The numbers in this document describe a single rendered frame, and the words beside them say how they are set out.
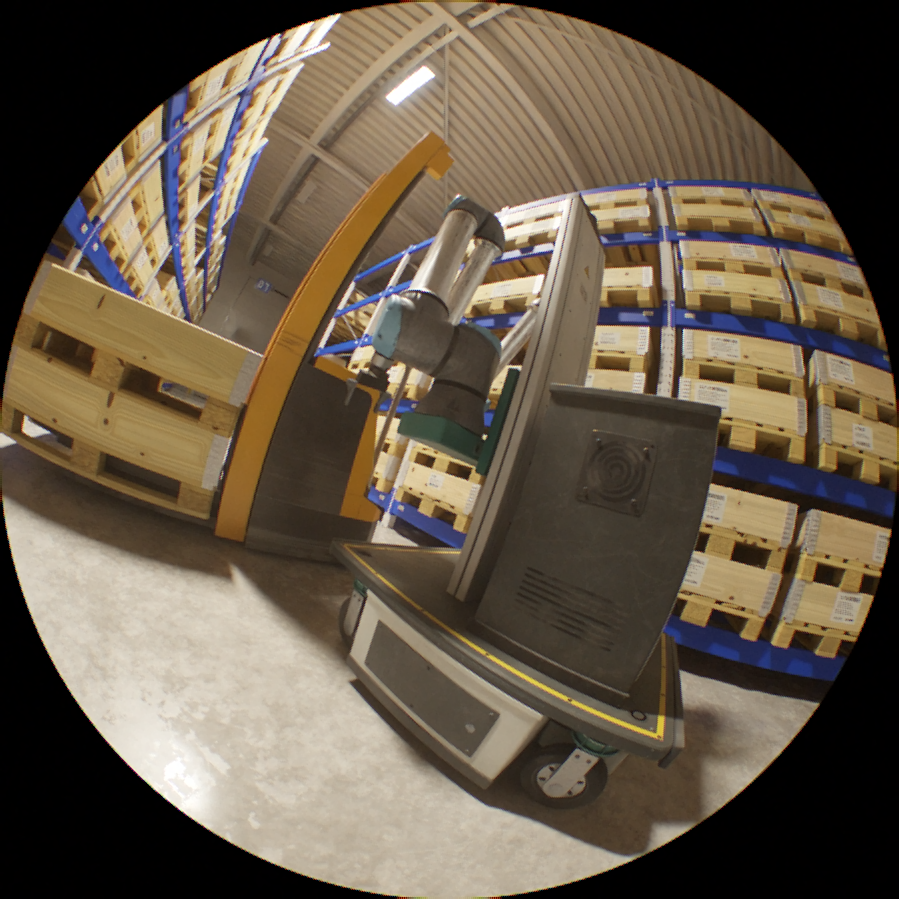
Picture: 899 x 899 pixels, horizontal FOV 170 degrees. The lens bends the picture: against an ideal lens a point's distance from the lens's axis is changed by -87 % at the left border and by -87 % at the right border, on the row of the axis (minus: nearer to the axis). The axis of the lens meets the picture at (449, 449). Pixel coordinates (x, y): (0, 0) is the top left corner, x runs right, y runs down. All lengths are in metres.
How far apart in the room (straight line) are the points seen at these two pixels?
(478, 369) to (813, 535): 1.77
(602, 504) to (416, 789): 0.65
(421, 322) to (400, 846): 1.04
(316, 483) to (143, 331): 0.96
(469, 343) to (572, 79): 6.92
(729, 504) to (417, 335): 1.56
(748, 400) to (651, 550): 1.46
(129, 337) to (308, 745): 1.32
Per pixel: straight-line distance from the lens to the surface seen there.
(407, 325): 0.71
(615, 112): 7.61
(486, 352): 0.77
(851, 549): 2.04
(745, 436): 1.79
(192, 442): 1.26
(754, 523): 1.74
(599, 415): 0.57
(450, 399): 0.71
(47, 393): 1.51
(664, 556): 0.51
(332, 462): 1.34
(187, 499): 1.31
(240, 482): 1.33
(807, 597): 1.91
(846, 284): 2.87
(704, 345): 2.01
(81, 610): 0.94
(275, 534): 1.37
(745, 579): 1.73
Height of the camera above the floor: 0.60
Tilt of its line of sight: 5 degrees up
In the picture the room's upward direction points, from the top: 19 degrees clockwise
